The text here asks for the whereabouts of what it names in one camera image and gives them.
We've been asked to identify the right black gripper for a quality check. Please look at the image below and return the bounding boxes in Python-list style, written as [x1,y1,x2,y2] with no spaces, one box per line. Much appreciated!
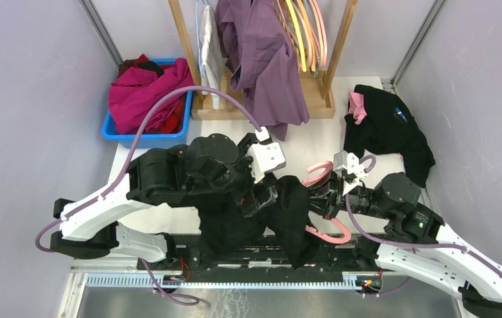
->
[287,168,393,219]

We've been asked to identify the pink hanger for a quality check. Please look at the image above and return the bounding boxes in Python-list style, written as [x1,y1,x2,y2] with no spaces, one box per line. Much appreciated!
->
[311,0,328,69]
[300,160,354,246]

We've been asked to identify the white skirt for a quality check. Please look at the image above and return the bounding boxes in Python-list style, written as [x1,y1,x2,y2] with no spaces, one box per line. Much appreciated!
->
[196,1,225,90]

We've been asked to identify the purple garment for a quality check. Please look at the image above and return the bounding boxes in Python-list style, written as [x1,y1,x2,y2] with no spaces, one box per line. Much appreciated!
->
[215,0,310,140]

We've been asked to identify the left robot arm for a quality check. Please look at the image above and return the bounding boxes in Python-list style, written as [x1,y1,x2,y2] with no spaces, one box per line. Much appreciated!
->
[50,132,286,270]

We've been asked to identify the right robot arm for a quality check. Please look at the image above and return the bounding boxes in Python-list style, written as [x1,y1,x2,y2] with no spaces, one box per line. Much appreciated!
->
[304,172,502,317]

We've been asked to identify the wooden hanger rack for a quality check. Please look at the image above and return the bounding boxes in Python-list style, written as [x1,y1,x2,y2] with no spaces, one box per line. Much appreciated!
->
[191,1,357,126]

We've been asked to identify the yellow hanger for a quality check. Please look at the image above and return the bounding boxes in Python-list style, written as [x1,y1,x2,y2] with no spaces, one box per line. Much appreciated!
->
[284,0,307,72]

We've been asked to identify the orange hanger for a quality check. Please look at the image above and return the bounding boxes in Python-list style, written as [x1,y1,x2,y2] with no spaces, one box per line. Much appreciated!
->
[296,1,317,74]

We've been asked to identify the black garment pile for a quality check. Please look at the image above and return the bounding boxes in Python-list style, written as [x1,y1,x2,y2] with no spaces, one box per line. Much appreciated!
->
[343,84,436,188]

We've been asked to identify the pink garment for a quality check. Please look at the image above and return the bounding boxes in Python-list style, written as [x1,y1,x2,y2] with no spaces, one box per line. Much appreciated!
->
[348,92,368,125]

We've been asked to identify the blue plastic bin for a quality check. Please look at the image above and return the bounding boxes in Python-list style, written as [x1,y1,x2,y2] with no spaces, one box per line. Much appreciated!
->
[101,54,193,148]

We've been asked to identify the magenta garment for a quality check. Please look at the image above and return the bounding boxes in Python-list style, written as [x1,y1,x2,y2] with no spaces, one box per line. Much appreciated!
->
[107,58,195,135]

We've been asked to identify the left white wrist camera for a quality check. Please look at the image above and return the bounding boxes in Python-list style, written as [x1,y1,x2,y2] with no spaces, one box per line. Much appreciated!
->
[245,127,287,184]

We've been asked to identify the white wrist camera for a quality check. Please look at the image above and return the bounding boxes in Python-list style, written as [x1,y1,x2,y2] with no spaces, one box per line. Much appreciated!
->
[245,127,287,184]
[333,150,376,196]

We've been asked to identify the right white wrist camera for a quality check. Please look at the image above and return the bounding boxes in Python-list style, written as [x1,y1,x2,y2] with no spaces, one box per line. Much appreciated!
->
[333,150,376,196]

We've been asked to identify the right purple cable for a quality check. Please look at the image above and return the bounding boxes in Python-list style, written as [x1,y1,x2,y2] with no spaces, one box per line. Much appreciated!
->
[344,154,502,311]

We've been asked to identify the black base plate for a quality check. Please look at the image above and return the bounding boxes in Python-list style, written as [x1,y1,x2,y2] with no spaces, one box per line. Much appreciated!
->
[136,233,405,284]

